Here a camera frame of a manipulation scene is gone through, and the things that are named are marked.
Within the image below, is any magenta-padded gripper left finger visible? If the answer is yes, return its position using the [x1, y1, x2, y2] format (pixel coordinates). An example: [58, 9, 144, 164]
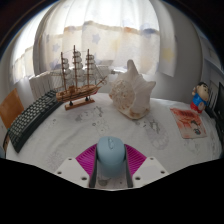
[54, 143, 101, 189]

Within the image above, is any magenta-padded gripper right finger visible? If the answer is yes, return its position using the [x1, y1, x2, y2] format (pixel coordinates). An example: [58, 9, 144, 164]
[123, 143, 169, 189]

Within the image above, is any light blue computer mouse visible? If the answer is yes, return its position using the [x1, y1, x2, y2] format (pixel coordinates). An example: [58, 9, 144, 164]
[95, 135, 127, 179]

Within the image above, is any red printed mouse pad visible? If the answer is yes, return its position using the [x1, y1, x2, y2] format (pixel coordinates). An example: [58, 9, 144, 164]
[169, 107, 208, 140]

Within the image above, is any white printed tablecloth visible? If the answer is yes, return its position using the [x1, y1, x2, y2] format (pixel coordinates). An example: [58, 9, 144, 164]
[4, 91, 223, 191]

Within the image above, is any black keyboard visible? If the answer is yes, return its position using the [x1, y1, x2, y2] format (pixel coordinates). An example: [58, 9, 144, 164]
[7, 89, 64, 154]

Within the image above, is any wooden model sailing ship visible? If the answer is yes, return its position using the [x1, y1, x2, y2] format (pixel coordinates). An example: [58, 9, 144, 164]
[49, 44, 108, 111]

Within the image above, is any large white conch shell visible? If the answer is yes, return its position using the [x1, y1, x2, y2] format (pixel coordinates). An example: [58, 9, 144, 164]
[108, 59, 157, 120]

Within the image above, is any orange wooden chair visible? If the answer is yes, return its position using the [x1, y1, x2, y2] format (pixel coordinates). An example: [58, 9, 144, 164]
[0, 88, 25, 129]

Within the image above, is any cartoon boy figurine clock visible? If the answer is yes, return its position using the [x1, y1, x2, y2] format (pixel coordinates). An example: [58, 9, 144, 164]
[190, 81, 211, 115]

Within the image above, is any white radiator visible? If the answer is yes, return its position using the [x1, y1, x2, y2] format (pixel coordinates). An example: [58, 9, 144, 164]
[28, 64, 116, 101]

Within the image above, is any black monitor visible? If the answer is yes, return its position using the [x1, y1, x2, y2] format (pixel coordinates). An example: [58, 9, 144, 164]
[212, 81, 224, 134]

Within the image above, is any white star-print curtain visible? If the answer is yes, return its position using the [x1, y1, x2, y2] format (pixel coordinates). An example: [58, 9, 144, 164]
[33, 0, 178, 78]

